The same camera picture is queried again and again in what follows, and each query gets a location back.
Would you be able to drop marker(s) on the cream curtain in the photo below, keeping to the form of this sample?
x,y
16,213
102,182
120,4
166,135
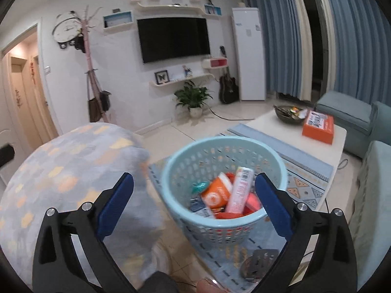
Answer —
x,y
323,21

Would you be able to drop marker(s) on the beige hallway door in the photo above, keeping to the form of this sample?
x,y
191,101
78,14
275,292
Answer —
x,y
24,103

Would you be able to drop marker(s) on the blue patterned rug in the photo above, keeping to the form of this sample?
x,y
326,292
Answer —
x,y
305,158

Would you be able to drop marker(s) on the black flat television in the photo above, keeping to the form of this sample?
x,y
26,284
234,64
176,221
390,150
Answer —
x,y
174,39

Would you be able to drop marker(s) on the blue curtain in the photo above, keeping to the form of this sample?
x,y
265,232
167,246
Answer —
x,y
275,36
360,36

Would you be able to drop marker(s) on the potted green plant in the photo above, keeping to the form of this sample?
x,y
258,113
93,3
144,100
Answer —
x,y
192,96

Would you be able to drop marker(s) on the black acoustic guitar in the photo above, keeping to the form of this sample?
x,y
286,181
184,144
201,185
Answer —
x,y
228,90

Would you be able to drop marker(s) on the orange cardboard box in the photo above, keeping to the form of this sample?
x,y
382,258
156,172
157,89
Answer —
x,y
317,128

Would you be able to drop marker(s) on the light blue perforated basket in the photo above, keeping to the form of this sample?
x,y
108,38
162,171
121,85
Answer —
x,y
183,158

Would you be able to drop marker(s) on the long curved white shelf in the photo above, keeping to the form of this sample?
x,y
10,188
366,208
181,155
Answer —
x,y
177,7

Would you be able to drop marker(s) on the grey slipper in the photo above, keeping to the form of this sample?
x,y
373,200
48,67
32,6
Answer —
x,y
259,264

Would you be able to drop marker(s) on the teal wrapper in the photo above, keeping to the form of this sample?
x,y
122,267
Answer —
x,y
200,186

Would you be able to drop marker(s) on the red hanging decoration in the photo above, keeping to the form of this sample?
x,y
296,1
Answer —
x,y
32,71

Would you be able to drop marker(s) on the orange white bottle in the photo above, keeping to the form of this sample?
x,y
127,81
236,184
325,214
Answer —
x,y
215,195

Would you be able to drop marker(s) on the red white wall box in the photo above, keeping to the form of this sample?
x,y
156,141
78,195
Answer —
x,y
215,62

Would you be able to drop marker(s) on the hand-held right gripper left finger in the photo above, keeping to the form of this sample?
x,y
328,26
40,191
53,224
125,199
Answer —
x,y
114,207

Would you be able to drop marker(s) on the white standing air conditioner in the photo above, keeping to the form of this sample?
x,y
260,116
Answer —
x,y
249,55

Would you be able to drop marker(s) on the black hat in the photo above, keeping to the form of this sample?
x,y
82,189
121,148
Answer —
x,y
80,43

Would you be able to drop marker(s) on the orange plastic bag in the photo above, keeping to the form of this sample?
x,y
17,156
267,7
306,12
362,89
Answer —
x,y
253,203

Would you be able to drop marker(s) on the short curved white shelf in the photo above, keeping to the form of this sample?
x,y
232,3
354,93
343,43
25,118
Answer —
x,y
183,81

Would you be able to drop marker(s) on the white coffee table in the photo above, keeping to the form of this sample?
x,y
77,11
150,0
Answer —
x,y
275,134

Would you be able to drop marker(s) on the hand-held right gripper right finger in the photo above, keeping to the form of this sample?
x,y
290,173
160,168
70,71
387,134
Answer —
x,y
273,207

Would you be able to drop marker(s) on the teal sofa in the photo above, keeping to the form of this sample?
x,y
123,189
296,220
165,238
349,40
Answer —
x,y
372,204

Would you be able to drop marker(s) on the pink white tube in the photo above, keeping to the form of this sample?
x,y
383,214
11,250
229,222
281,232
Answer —
x,y
241,189

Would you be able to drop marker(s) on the framed butterfly picture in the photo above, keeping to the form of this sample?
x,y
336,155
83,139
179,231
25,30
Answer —
x,y
161,77

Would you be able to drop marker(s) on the blue box shelf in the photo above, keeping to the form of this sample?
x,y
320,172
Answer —
x,y
212,10

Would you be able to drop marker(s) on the brown hanging bag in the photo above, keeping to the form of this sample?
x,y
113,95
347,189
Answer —
x,y
94,110

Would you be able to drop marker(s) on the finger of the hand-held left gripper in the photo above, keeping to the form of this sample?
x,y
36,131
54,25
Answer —
x,y
6,155

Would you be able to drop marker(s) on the person's leg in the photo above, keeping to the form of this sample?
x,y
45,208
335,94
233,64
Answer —
x,y
165,283

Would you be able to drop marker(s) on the black hanging bag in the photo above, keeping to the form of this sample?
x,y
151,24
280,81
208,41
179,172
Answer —
x,y
105,100

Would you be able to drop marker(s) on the white light switch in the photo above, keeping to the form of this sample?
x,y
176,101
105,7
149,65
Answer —
x,y
47,70

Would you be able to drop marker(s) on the panda wall clock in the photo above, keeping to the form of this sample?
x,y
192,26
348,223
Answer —
x,y
65,29

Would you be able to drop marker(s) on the pink coat rack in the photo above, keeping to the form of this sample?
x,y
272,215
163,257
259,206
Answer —
x,y
88,55

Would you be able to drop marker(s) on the teal edged box shelf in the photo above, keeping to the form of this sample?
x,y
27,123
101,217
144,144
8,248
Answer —
x,y
117,20

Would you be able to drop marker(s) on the teal armchair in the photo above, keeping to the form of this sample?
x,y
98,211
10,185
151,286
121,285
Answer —
x,y
345,113

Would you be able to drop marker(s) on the dark bowl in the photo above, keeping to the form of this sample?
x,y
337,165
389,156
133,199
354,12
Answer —
x,y
285,117

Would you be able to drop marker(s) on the small colourful figurine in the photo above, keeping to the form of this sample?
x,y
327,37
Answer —
x,y
187,70

